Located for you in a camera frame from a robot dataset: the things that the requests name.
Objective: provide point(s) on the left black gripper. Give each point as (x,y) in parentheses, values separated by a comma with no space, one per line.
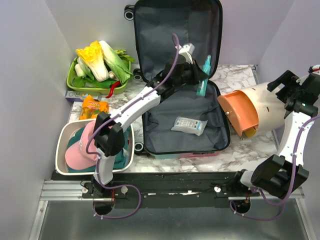
(198,74)

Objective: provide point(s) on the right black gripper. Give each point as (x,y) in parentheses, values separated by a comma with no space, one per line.
(289,79)

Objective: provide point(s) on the cream cylindrical bucket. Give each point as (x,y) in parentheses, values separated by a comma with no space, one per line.
(270,110)

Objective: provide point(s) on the clear packet of items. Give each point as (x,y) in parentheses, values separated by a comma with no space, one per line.
(189,126)

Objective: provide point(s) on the pink and teal kids suitcase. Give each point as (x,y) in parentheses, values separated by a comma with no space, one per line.
(199,22)

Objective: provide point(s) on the yellow drawer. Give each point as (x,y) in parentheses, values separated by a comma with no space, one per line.
(249,133)

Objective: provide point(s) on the teal cloth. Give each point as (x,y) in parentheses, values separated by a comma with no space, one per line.
(121,157)

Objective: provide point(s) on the pink baseball cap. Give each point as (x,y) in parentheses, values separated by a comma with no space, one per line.
(76,156)

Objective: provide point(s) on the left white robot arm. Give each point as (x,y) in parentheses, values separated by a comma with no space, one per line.
(108,134)

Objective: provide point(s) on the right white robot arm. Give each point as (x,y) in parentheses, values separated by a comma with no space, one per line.
(283,172)

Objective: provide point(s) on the red chili pepper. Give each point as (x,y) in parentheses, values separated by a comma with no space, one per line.
(112,88)

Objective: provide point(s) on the white green bok choy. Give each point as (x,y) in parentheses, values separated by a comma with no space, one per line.
(117,61)

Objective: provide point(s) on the white mushroom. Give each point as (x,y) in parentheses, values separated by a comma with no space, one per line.
(112,75)

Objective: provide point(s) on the yellow napa cabbage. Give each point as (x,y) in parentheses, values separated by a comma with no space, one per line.
(92,56)

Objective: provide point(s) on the orange snack bag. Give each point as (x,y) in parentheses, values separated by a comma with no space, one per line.
(92,107)

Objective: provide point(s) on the purple white box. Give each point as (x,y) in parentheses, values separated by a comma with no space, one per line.
(79,96)

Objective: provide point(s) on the green vegetable tray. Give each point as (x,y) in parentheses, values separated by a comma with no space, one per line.
(85,84)

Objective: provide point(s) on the white rectangular plastic tub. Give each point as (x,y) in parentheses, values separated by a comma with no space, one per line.
(68,132)

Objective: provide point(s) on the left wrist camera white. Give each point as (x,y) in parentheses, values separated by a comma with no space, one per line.
(186,51)

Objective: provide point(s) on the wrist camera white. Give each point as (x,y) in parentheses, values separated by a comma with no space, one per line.
(186,51)
(314,69)

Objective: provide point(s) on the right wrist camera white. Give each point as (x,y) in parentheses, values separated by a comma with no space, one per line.
(314,69)

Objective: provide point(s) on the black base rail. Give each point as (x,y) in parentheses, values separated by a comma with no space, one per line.
(167,190)

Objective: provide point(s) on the aluminium frame rail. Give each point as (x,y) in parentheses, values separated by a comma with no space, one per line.
(59,190)

